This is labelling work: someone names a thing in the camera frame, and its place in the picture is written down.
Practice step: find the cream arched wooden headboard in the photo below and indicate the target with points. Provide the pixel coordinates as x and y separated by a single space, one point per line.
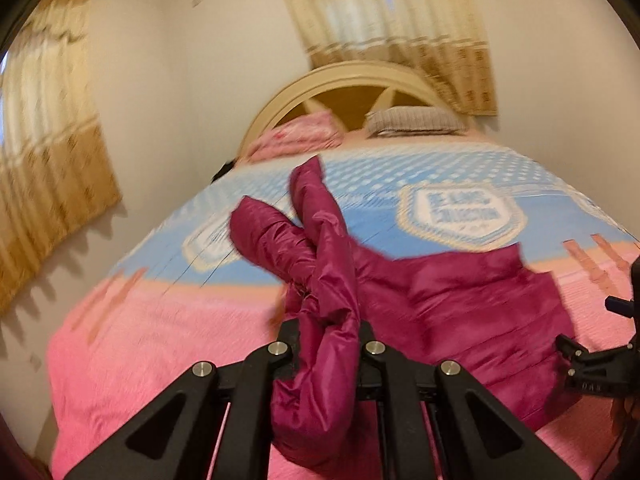
349 90

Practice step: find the folded pink blanket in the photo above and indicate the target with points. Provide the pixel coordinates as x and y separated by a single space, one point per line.
308 133

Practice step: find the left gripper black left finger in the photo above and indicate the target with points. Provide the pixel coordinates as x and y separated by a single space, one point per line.
210 423

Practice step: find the beige patterned window curtain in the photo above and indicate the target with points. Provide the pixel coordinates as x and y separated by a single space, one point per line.
444 41

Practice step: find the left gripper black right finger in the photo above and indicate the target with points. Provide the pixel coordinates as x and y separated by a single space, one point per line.
439 422

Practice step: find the blue and pink bedspread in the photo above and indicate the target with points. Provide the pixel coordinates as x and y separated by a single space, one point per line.
185 294

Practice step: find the striped grey pillow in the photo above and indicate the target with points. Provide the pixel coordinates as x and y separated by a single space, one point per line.
413 121

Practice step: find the beige side wall curtain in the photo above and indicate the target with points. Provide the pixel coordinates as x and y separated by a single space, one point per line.
56 176

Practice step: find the magenta quilted down jacket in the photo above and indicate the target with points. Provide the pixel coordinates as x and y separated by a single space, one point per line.
486 310

